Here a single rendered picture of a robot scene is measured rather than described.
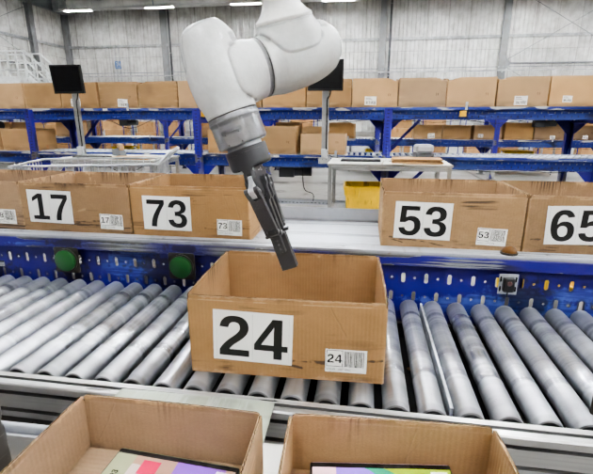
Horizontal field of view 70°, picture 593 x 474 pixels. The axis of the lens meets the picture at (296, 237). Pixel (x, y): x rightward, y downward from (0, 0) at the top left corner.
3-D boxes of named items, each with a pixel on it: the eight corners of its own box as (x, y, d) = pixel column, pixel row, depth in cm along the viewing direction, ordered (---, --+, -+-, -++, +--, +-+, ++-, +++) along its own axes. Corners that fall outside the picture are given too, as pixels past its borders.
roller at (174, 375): (148, 407, 84) (146, 385, 83) (229, 300, 134) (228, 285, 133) (172, 410, 84) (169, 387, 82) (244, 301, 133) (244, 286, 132)
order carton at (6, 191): (-74, 227, 150) (-86, 179, 146) (-6, 210, 178) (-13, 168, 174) (25, 231, 144) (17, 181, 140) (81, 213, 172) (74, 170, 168)
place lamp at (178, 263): (169, 277, 132) (168, 257, 130) (171, 276, 133) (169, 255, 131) (191, 279, 131) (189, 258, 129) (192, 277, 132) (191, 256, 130)
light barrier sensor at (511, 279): (498, 298, 118) (501, 275, 116) (496, 295, 119) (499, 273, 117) (517, 299, 117) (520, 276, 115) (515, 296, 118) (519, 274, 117)
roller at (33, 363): (3, 391, 89) (-2, 371, 88) (133, 293, 139) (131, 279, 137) (24, 393, 89) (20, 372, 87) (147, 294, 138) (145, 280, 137)
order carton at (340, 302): (190, 371, 88) (184, 294, 83) (229, 309, 116) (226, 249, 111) (384, 385, 83) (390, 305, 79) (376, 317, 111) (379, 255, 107)
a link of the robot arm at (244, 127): (200, 124, 71) (214, 158, 72) (248, 104, 69) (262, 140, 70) (217, 123, 80) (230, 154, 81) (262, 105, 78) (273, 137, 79)
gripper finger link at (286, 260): (284, 230, 79) (284, 231, 78) (297, 265, 80) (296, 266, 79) (270, 235, 79) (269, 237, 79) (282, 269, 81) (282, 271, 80)
